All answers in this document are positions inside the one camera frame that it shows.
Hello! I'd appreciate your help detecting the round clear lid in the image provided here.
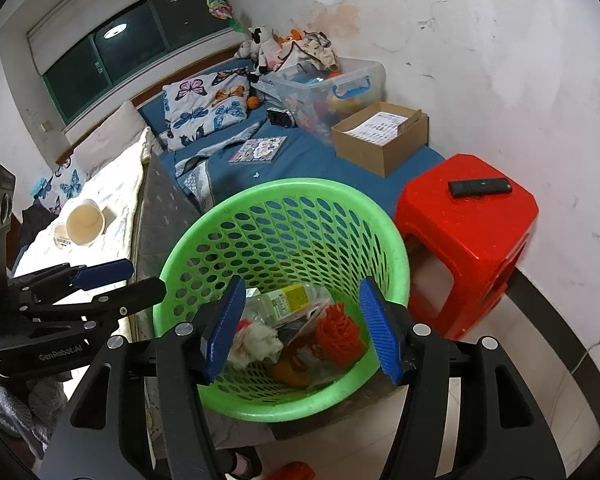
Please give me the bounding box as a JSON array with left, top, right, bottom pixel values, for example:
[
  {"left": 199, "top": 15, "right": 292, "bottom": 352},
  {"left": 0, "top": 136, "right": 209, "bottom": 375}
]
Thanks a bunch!
[{"left": 53, "top": 224, "right": 72, "bottom": 249}]

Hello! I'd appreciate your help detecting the white tissue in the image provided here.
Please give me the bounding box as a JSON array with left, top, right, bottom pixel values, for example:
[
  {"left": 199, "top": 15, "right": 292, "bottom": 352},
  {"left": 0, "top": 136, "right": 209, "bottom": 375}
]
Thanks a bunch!
[{"left": 227, "top": 320, "right": 284, "bottom": 370}]

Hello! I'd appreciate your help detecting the orange peel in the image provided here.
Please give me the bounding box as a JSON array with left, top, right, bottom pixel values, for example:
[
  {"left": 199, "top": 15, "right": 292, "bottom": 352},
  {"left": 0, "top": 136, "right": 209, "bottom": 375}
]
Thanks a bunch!
[{"left": 270, "top": 359, "right": 312, "bottom": 389}]

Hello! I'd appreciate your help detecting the clear bottle yellow label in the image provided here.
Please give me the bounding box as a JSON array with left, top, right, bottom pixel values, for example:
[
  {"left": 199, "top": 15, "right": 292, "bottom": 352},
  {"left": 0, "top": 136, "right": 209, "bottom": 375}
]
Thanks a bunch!
[{"left": 242, "top": 283, "right": 334, "bottom": 328}]

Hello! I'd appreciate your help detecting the red mesh net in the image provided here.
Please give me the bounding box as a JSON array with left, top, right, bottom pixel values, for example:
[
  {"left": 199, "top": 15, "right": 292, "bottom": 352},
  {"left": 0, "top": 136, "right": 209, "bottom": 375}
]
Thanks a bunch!
[{"left": 315, "top": 302, "right": 366, "bottom": 368}]

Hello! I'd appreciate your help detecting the paper cup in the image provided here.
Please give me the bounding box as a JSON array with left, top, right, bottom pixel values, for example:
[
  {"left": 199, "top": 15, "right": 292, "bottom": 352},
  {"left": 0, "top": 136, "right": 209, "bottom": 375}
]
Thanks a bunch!
[{"left": 65, "top": 198, "right": 106, "bottom": 246}]

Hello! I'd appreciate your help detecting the butterfly print pillow left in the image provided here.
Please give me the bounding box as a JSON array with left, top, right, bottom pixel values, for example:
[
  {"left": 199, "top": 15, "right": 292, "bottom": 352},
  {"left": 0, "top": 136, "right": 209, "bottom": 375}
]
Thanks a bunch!
[{"left": 31, "top": 157, "right": 86, "bottom": 216}]

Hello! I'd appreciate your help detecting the butterfly print pillow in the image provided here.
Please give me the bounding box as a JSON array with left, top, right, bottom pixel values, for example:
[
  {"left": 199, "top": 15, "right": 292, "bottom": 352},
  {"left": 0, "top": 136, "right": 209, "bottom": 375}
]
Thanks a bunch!
[
  {"left": 158, "top": 67, "right": 250, "bottom": 153},
  {"left": 31, "top": 157, "right": 86, "bottom": 216}
]

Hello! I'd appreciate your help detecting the white quilted mattress pad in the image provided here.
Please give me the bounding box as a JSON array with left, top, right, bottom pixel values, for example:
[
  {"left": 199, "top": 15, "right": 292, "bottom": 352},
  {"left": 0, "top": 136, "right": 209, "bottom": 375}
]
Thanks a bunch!
[{"left": 15, "top": 129, "right": 152, "bottom": 278}]

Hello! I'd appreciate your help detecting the beige cushion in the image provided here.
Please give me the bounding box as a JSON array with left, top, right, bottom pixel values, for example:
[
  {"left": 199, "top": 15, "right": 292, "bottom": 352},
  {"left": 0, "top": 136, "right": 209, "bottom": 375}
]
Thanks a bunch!
[{"left": 72, "top": 101, "right": 147, "bottom": 176}]

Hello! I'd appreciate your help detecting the dark window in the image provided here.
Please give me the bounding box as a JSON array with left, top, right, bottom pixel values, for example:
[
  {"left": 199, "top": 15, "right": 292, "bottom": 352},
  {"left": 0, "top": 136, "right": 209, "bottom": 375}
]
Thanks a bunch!
[{"left": 42, "top": 0, "right": 227, "bottom": 124}]

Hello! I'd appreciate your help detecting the butterfly print pillow right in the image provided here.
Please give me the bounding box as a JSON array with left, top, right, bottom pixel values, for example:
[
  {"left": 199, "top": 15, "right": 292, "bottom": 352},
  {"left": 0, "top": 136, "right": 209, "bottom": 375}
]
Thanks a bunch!
[{"left": 158, "top": 67, "right": 250, "bottom": 153}]

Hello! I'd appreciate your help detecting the colourful sticker book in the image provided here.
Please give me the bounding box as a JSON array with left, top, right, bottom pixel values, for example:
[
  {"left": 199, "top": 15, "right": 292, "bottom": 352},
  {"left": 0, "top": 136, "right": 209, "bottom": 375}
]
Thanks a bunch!
[{"left": 228, "top": 136, "right": 287, "bottom": 164}]

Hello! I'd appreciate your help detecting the red plastic stool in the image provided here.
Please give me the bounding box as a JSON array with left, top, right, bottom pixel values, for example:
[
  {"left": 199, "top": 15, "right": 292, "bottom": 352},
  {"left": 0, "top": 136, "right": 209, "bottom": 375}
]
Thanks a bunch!
[{"left": 394, "top": 154, "right": 539, "bottom": 339}]

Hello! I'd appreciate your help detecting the green plastic waste basket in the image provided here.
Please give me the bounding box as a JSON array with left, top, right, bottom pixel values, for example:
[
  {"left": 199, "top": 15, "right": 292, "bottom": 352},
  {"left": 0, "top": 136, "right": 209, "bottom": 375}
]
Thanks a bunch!
[{"left": 152, "top": 178, "right": 410, "bottom": 422}]

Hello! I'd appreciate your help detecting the black remote control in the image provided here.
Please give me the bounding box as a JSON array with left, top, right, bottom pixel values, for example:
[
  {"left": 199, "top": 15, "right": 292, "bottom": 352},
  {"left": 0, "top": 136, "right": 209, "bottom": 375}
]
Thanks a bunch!
[{"left": 448, "top": 178, "right": 513, "bottom": 198}]

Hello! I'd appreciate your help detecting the black small device on bed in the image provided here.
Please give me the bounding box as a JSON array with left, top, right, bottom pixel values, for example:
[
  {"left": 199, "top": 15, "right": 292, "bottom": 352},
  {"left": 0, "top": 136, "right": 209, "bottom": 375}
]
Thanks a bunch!
[{"left": 266, "top": 107, "right": 297, "bottom": 128}]

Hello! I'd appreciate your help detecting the cow plush toy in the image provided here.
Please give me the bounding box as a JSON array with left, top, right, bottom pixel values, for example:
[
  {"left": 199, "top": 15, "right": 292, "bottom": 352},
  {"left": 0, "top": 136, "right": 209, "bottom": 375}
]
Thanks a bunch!
[{"left": 234, "top": 26, "right": 282, "bottom": 75}]

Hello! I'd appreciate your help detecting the clear plastic storage bin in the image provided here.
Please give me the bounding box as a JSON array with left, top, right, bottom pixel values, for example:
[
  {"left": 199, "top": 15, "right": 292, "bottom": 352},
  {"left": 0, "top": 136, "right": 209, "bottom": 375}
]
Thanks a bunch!
[{"left": 259, "top": 58, "right": 386, "bottom": 144}]

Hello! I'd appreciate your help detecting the brown cardboard box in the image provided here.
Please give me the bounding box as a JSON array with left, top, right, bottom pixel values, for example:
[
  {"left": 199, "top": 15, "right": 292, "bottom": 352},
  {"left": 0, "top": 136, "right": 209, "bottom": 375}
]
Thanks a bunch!
[{"left": 332, "top": 102, "right": 429, "bottom": 178}]

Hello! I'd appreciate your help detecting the fox plush toy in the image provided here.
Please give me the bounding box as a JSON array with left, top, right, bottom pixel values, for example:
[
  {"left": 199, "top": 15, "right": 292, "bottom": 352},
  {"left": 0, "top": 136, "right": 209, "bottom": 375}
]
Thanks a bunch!
[{"left": 276, "top": 28, "right": 303, "bottom": 48}]

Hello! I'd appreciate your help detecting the flower wall decoration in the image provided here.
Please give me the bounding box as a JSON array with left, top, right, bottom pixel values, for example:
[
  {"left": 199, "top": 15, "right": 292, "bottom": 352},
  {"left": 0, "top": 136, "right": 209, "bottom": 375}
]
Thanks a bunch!
[{"left": 206, "top": 0, "right": 246, "bottom": 34}]

